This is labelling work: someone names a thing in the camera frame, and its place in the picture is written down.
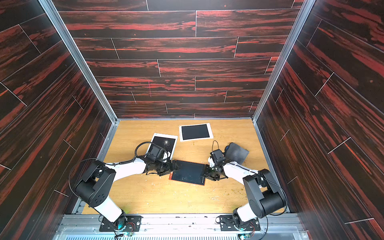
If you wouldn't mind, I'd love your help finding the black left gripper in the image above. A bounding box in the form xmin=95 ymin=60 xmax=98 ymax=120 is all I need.
xmin=154 ymin=159 xmax=183 ymax=176

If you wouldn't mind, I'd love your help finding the white teal drawing tablet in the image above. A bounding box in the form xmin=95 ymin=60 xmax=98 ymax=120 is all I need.
xmin=151 ymin=133 xmax=178 ymax=160

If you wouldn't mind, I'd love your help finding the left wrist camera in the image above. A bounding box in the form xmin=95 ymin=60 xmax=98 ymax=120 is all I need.
xmin=146 ymin=144 xmax=165 ymax=163

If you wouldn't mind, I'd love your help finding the aluminium frame right post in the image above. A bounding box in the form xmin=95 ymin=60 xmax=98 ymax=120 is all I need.
xmin=253 ymin=0 xmax=316 ymax=128

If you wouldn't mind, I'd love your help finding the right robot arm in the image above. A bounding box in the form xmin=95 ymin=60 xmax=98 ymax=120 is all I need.
xmin=204 ymin=162 xmax=287 ymax=225

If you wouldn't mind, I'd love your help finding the dark grey wiping cloth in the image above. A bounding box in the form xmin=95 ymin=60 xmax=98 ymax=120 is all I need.
xmin=224 ymin=143 xmax=249 ymax=165

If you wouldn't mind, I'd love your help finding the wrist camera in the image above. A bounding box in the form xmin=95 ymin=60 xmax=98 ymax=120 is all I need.
xmin=209 ymin=149 xmax=226 ymax=168
xmin=146 ymin=144 xmax=165 ymax=163

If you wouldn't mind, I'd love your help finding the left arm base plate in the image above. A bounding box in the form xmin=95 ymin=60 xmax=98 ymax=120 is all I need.
xmin=99 ymin=215 xmax=143 ymax=233

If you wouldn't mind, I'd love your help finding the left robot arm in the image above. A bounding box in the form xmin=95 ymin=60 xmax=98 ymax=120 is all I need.
xmin=72 ymin=156 xmax=179 ymax=229

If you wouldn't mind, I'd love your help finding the aluminium front rail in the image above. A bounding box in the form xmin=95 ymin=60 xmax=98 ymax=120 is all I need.
xmin=54 ymin=214 xmax=310 ymax=240

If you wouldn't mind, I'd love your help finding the aluminium frame left post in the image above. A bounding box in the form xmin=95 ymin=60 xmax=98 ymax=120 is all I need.
xmin=38 ymin=0 xmax=118 ymax=123

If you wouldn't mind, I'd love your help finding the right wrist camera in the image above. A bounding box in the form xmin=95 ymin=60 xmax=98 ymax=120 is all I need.
xmin=209 ymin=149 xmax=226 ymax=168

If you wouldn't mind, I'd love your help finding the red drawing tablet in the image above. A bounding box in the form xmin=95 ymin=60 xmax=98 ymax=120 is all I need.
xmin=169 ymin=160 xmax=206 ymax=186

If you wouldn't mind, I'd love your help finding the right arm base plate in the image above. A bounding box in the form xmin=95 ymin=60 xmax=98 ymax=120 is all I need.
xmin=215 ymin=215 xmax=261 ymax=232

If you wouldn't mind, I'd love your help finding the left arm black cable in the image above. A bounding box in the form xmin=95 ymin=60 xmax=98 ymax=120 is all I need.
xmin=68 ymin=140 xmax=157 ymax=208

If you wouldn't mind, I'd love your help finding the aluminium frame post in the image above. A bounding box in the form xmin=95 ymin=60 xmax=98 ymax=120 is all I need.
xmin=253 ymin=0 xmax=316 ymax=128
xmin=38 ymin=0 xmax=118 ymax=123

